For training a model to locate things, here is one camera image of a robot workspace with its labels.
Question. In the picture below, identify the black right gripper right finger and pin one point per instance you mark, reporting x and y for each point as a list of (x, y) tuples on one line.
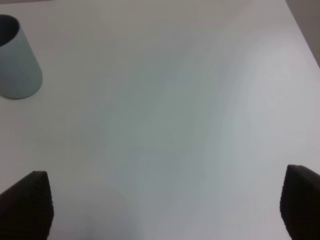
[(300, 203)]

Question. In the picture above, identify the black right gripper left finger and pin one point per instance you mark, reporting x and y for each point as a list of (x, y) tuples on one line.
[(26, 208)]

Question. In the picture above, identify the teal green cup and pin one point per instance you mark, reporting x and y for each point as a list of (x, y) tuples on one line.
[(20, 72)]

